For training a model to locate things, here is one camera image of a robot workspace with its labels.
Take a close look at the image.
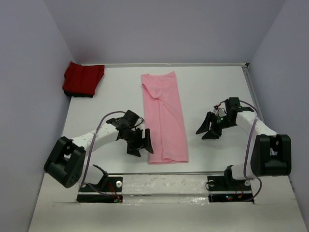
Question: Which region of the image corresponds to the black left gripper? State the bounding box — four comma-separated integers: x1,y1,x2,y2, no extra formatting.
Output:
122,129,153,158

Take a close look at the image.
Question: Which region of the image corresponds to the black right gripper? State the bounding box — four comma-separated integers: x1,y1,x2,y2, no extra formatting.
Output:
195,111,236,139

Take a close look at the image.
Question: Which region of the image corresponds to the pink t shirt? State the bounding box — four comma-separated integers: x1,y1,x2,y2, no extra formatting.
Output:
141,72,189,164

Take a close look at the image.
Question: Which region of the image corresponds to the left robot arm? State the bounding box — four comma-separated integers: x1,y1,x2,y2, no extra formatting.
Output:
43,110,154,193

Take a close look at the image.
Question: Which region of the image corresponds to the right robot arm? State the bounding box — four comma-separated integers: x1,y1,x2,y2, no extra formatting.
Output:
196,97,292,189

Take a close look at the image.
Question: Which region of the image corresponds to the red folded t shirt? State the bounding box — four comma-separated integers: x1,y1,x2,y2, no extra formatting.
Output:
62,61,105,98

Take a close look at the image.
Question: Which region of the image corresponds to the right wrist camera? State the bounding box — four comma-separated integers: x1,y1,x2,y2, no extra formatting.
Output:
213,103,227,117

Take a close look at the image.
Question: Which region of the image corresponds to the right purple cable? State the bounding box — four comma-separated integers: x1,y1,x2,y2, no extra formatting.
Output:
239,100,264,202

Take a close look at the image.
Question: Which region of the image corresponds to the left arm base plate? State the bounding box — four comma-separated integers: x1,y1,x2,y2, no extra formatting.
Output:
76,175,123,203

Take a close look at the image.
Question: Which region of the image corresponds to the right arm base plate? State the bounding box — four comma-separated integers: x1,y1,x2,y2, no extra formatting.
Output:
205,175,253,203

